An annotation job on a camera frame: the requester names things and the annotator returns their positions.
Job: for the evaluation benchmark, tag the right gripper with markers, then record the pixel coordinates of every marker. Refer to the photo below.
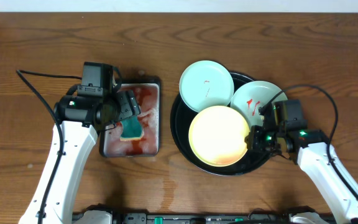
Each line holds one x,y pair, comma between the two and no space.
253,139

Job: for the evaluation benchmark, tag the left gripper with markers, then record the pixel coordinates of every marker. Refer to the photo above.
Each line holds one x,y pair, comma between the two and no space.
130,106

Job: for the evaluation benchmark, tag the green yellow sponge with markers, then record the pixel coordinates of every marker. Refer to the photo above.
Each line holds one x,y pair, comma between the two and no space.
132,129

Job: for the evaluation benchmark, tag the yellow plate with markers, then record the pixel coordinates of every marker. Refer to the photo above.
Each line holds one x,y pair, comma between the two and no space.
217,136

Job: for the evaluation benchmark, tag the light blue plate with streaks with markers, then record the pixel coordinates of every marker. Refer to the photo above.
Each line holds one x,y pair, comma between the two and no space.
250,97

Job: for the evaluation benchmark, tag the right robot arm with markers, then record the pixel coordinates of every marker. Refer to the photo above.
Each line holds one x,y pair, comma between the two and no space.
311,151

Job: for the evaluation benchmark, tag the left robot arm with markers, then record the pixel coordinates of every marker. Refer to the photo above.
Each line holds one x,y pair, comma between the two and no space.
79,121

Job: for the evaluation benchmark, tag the black rectangular soapy water tray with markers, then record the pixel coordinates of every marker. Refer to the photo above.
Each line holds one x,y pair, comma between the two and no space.
147,94

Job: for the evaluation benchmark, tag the round black serving tray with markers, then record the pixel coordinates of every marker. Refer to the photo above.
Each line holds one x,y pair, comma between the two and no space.
180,119

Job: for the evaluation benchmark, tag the light blue plate upper left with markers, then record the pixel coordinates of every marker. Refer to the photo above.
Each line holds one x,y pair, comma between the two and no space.
204,84

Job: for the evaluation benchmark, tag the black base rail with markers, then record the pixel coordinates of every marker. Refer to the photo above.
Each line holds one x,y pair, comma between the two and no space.
101,214

